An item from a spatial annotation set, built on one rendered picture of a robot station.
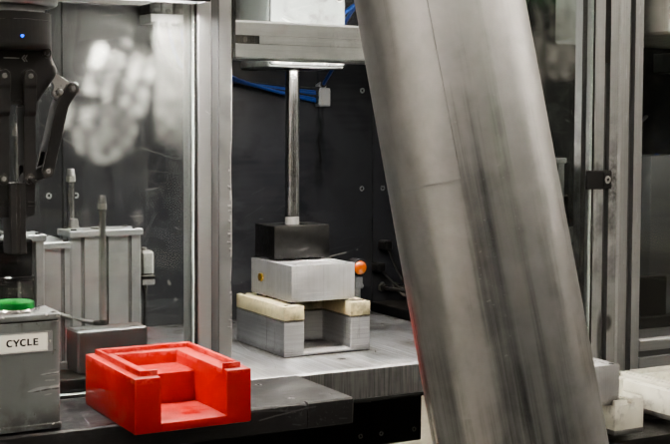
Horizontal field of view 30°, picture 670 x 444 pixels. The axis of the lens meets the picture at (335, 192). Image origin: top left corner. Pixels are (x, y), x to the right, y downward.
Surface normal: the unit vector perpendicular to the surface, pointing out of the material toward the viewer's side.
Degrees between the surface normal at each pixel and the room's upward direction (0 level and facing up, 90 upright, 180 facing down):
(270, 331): 90
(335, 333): 90
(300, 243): 90
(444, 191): 87
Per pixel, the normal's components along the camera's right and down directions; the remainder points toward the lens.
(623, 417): 0.48, 0.05
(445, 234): -0.51, 0.02
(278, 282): -0.88, 0.02
